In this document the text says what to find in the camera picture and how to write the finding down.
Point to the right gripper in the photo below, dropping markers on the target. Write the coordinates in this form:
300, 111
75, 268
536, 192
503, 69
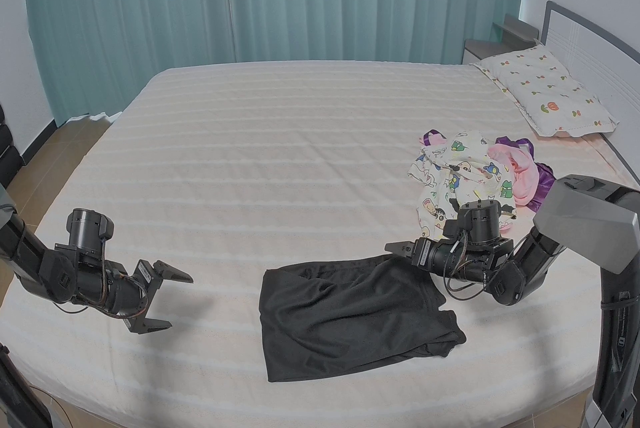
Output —
447, 261

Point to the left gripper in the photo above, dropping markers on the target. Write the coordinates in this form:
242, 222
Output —
127, 298

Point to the black T-shirt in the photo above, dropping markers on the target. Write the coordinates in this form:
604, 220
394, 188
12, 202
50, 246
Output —
340, 316

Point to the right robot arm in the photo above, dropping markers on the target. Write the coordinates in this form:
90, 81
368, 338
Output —
550, 236

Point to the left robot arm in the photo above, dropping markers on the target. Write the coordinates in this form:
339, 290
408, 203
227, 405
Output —
50, 271

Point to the white printed pyjama top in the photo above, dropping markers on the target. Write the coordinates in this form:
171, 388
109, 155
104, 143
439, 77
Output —
450, 176

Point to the pink garment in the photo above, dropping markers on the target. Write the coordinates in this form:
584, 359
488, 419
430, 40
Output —
520, 171

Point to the bed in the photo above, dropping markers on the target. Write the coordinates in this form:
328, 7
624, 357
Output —
275, 166

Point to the purple garment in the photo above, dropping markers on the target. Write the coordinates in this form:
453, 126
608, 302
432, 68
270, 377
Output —
545, 181

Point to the white printed pillow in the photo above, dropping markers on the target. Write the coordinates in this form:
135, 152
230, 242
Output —
545, 88

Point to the grey bedside table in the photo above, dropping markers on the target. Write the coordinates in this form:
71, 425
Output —
482, 48

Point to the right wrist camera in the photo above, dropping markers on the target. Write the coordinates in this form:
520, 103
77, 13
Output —
424, 253

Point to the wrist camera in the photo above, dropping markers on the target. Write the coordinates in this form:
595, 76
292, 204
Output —
424, 253
145, 273

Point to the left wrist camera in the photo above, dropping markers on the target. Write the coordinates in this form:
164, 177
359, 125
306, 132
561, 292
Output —
145, 273

